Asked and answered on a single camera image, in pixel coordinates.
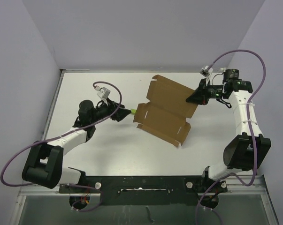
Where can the brown cardboard box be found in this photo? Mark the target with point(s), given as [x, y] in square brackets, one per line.
[166, 112]

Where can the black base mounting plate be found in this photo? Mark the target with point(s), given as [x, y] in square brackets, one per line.
[147, 190]

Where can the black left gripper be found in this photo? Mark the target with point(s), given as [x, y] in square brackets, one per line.
[122, 113]

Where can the green wooden block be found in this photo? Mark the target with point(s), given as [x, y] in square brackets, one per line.
[133, 111]

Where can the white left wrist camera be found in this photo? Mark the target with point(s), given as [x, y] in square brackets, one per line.
[102, 92]

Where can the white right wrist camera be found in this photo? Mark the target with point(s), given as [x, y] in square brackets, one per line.
[206, 71]

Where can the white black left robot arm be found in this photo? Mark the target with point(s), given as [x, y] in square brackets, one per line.
[44, 162]

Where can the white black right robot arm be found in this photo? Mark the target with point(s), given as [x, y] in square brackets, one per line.
[249, 147]

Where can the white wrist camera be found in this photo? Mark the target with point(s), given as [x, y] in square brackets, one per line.
[206, 71]
[102, 92]

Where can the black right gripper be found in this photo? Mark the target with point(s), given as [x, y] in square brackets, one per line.
[200, 96]

